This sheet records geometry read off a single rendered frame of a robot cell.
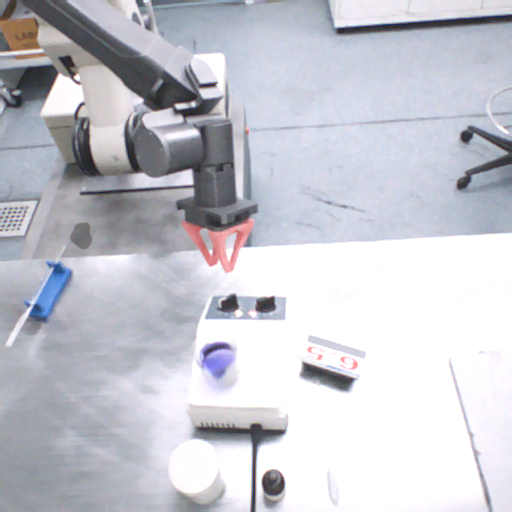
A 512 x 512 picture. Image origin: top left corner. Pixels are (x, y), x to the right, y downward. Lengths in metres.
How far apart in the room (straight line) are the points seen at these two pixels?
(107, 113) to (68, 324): 0.68
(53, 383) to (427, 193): 1.62
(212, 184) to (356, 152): 1.61
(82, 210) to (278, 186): 0.84
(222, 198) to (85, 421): 0.37
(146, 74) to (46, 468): 0.53
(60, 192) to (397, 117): 1.56
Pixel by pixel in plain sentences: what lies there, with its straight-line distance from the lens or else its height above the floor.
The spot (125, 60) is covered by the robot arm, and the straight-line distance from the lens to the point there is 0.61.
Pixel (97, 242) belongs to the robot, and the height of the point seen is 0.36.
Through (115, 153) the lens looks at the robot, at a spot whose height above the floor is 0.61.
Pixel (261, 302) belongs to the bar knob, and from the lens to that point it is 0.67.
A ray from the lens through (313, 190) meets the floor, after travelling 1.97.
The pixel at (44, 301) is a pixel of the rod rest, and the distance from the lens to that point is 0.85.
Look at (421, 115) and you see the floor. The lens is 2.42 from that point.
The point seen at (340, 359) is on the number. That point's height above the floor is 0.77.
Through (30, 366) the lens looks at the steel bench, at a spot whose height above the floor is 0.75.
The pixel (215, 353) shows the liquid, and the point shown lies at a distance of 0.57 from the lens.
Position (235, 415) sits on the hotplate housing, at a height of 0.81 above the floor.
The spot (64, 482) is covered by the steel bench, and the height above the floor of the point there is 0.75.
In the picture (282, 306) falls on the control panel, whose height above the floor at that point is 0.80.
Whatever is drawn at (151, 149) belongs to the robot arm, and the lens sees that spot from 0.54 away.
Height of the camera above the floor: 1.38
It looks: 52 degrees down
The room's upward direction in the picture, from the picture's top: 8 degrees counter-clockwise
